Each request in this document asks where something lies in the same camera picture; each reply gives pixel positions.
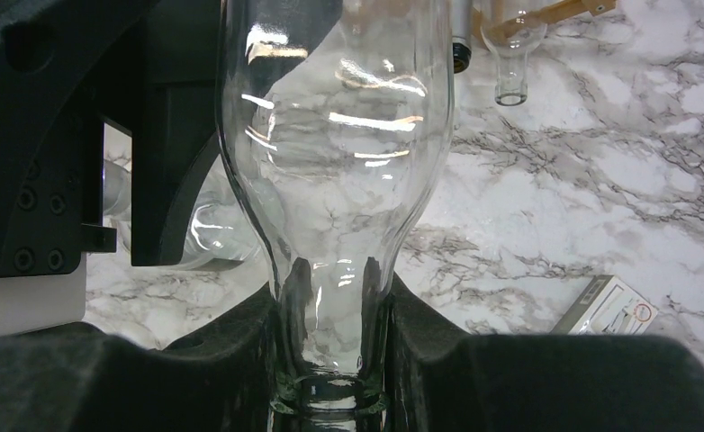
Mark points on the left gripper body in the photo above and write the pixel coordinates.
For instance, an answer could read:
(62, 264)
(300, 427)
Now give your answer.
(51, 133)

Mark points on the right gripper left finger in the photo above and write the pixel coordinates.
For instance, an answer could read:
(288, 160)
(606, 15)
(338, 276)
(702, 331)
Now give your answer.
(77, 378)

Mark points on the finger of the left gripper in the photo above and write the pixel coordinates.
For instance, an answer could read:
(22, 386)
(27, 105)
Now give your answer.
(177, 56)

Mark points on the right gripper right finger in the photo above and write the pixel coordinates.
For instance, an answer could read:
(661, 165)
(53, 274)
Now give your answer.
(442, 378)

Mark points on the clear square glass bottle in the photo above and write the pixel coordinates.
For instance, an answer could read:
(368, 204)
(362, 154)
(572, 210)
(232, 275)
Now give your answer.
(511, 59)

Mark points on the dark wine bottle front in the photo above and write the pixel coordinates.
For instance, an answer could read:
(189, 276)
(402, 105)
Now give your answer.
(461, 23)

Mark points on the wooden wine rack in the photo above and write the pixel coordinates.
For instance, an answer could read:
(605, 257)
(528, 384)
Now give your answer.
(543, 15)

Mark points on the small white cardboard box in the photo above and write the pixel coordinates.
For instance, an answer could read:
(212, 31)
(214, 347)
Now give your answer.
(607, 306)

